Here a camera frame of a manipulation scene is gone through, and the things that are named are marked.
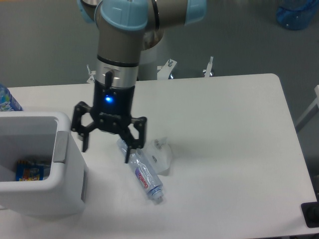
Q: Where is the large blue water jug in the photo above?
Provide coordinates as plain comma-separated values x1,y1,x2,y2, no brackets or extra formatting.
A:
275,0,319,30

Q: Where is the colourful snack wrapper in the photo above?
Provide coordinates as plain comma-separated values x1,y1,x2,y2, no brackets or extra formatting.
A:
15,160,51,181

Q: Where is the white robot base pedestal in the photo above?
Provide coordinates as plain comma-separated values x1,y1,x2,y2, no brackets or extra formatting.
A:
138,30,177,81

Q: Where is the crushed clear plastic bottle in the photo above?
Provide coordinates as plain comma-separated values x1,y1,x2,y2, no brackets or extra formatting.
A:
128,149,163,202

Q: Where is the black device at table edge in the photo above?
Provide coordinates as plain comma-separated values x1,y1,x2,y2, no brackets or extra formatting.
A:
301,202,319,228

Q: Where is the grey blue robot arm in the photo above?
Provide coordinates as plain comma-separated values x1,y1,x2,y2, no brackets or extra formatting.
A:
71,0,207,151

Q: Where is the white push-lid trash can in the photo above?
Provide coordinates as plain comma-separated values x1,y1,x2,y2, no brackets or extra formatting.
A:
0,111,88,216

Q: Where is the white frame at right edge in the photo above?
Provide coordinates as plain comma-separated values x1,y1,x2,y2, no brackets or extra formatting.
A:
295,85,319,133

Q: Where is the clear plastic bag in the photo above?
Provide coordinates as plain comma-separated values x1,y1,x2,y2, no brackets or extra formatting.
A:
144,137,172,176

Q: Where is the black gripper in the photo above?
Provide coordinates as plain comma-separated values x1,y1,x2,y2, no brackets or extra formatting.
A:
71,82,147,163

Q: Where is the blue labelled bottle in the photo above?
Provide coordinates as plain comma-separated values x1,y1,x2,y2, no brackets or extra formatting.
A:
0,84,23,112

